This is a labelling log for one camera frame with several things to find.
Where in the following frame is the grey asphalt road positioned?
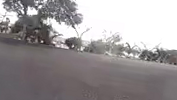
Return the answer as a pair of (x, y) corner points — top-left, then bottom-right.
(0, 38), (177, 100)

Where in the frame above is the row of bare bushes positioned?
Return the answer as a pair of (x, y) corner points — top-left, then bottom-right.
(63, 24), (177, 66)

